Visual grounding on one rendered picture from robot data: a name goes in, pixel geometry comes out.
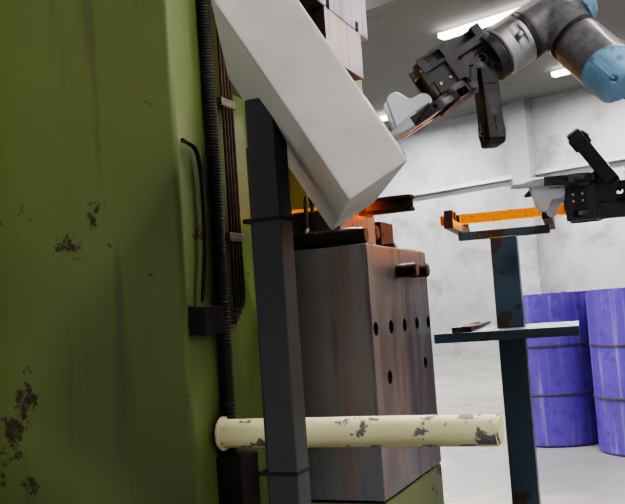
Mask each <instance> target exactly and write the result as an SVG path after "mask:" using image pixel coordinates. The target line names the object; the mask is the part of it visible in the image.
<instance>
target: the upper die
mask: <svg viewBox="0 0 625 504"><path fill-rule="evenodd" d="M306 11H307V13H308V14H309V16H310V17H311V19H312V20H313V22H314V23H315V25H316V26H317V28H318V29H319V30H320V32H321V33H322V35H323V36H324V38H325V39H326V41H327V42H328V44H329V45H330V47H331V48H332V49H333V51H334V52H335V54H336V55H337V57H338V58H339V60H340V61H341V63H342V64H343V66H344V67H345V68H346V70H347V71H348V73H349V74H350V76H351V77H352V79H353V80H354V81H358V80H363V79H364V77H363V64H362V51H361V38H360V34H359V33H357V32H356V31H355V30H354V29H352V28H351V27H350V26H349V25H347V24H346V23H345V22H344V21H342V20H341V19H340V18H339V17H337V16H336V15H335V14H334V13H332V12H331V11H330V10H329V9H327V8H326V7H325V6H320V7H316V8H311V9H306Z"/></svg>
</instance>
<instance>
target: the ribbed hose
mask: <svg viewBox="0 0 625 504"><path fill-rule="evenodd" d="M210 3H211V1H210V0H197V9H198V10H197V12H198V14H197V15H198V24H199V25H198V27H199V28H198V30H199V31H198V32H199V42H200V43H199V44H200V46H199V47H200V56H201V57H200V59H201V61H200V62H201V71H202V72H201V74H202V75H201V77H202V79H201V80H202V83H203V84H202V86H203V87H202V89H203V90H202V92H203V93H202V95H203V98H204V99H203V101H204V102H203V104H204V105H203V107H204V108H203V110H204V111H203V112H204V116H205V117H204V119H205V120H204V122H205V123H204V125H205V126H204V127H205V131H206V132H205V134H206V135H205V137H206V138H205V140H206V141H205V143H206V144H205V145H206V146H207V147H206V149H207V150H206V152H207V153H206V155H207V156H206V158H207V159H206V160H207V161H208V162H207V164H208V165H207V167H208V168H207V170H208V171H207V173H208V174H207V176H209V177H208V179H209V180H208V182H209V183H208V185H209V186H208V188H209V189H208V191H210V192H209V193H208V194H210V195H209V197H210V198H209V200H210V201H209V203H210V204H209V206H211V207H210V208H209V209H211V210H210V212H211V213H210V215H211V216H210V218H211V220H210V221H211V223H210V224H211V230H212V232H211V233H212V235H211V236H212V238H211V239H212V240H213V241H211V242H212V243H213V244H212V246H213V247H212V249H213V250H212V252H213V253H212V255H214V256H212V258H214V259H213V261H214V262H213V264H214V265H213V267H214V269H213V270H214V272H213V273H215V274H214V276H215V277H214V279H215V281H214V282H215V284H214V285H215V287H214V288H215V289H216V290H214V291H215V292H216V293H215V295H216V296H215V298H216V299H215V301H216V302H215V304H217V305H216V306H218V305H223V306H224V322H225V333H221V334H217V335H218V336H217V338H219V339H218V341H219V342H218V344H219V345H218V347H219V349H218V350H219V352H218V353H219V354H220V355H218V356H219V357H220V358H219V360H220V361H219V363H220V364H219V366H220V368H219V369H221V370H220V371H219V372H221V373H220V375H221V377H220V378H221V380H220V381H221V383H220V384H221V385H222V386H220V387H221V388H222V389H221V391H222V392H221V394H222V395H221V397H222V399H221V400H222V402H221V403H222V404H223V405H222V407H223V408H222V410H223V411H222V413H223V414H222V416H223V417H225V416H226V417H227V419H236V418H237V417H236V416H235V415H237V414H236V413H235V412H236V410H235V409H236V407H235V405H236V404H235V402H236V401H235V399H236V398H235V397H234V396H235V394H234V393H235V391H234V390H235V388H234V387H235V385H233V384H234V383H235V382H233V381H234V379H233V377H234V376H233V374H234V373H233V371H234V370H233V369H232V368H234V367H233V366H232V365H233V363H232V362H233V360H232V359H233V357H232V355H233V354H231V353H232V352H233V351H231V350H232V348H231V346H232V345H231V343H232V342H231V340H232V339H231V338H230V337H232V336H231V335H230V334H231V332H230V331H231V329H230V328H231V326H230V324H231V323H229V322H230V321H231V320H229V319H230V317H229V315H230V314H229V312H230V311H229V309H230V308H229V306H230V305H229V304H228V303H229V301H228V300H229V298H228V297H229V295H228V294H229V292H228V290H229V289H227V288H228V286H227V285H228V283H227V282H228V280H227V278H228V277H227V275H228V274H227V272H228V271H227V270H226V269H227V267H226V266H227V264H226V263H227V262H226V260H227V259H226V258H225V257H227V256H226V255H225V254H226V252H225V251H226V249H225V248H226V246H225V245H226V243H224V242H225V241H226V240H224V239H225V237H224V236H225V234H224V233H225V231H224V229H225V228H224V226H225V225H223V224H224V222H223V221H224V219H223V217H224V216H223V214H224V213H223V211H224V210H223V208H224V207H223V206H222V205H223V203H222V202H223V201H222V199H223V198H222V196H223V195H222V193H223V192H222V191H221V190H222V188H221V187H222V185H221V184H222V182H221V181H222V180H221V178H222V177H221V176H220V175H221V173H220V172H221V170H220V169H221V167H220V166H221V164H220V163H221V162H220V161H219V160H220V158H219V157H220V155H219V154H220V152H219V151H220V149H219V148H220V146H219V145H220V144H219V143H218V142H219V140H218V139H219V137H218V136H219V134H218V133H219V131H218V130H219V129H218V125H217V124H218V122H217V121H218V119H217V118H218V116H217V115H218V114H217V104H216V103H217V101H216V100H217V99H216V97H217V96H216V87H215V85H216V84H215V82H216V81H215V72H214V71H215V69H214V67H215V66H214V60H213V59H214V57H213V56H214V54H213V53H214V51H213V42H212V41H213V39H212V38H213V36H212V35H213V34H212V22H211V20H212V19H211V7H210V6H211V4H210ZM238 449H239V448H229V449H228V450H225V451H226V452H224V453H225V454H224V455H221V456H219V457H217V474H218V490H219V504H260V503H261V496H260V480H259V465H258V452H257V451H238Z"/></svg>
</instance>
